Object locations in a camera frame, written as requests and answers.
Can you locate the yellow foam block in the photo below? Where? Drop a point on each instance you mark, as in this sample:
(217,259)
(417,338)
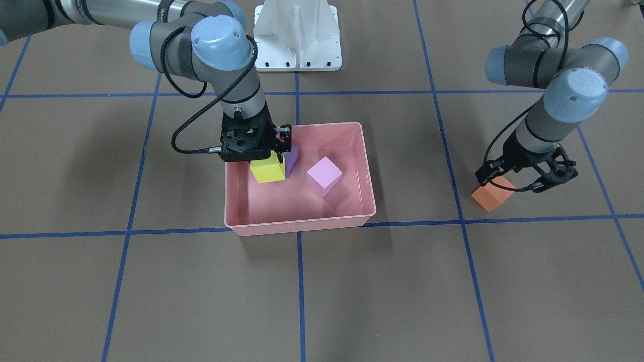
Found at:
(270,170)

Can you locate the purple foam block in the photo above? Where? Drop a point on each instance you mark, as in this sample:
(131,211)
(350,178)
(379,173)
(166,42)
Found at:
(290,160)

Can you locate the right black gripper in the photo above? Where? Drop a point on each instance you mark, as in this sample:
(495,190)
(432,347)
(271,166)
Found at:
(285,143)

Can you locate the pink plastic bin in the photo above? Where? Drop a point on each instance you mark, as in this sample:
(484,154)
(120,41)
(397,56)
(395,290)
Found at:
(292,205)

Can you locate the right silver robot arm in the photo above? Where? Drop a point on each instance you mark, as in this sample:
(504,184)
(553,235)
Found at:
(194,45)

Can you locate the pink foam block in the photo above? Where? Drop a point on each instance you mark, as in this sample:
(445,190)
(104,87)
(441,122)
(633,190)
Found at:
(323,176)

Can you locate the white pedestal column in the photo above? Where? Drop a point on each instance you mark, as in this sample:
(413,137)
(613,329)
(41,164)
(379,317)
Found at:
(297,36)

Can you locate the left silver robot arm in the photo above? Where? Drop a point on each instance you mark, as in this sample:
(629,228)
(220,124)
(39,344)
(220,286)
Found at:
(575,83)

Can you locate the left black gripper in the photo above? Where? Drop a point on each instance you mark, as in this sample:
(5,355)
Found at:
(515,149)

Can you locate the orange foam block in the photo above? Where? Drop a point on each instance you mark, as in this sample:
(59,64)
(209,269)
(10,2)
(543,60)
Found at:
(490,197)

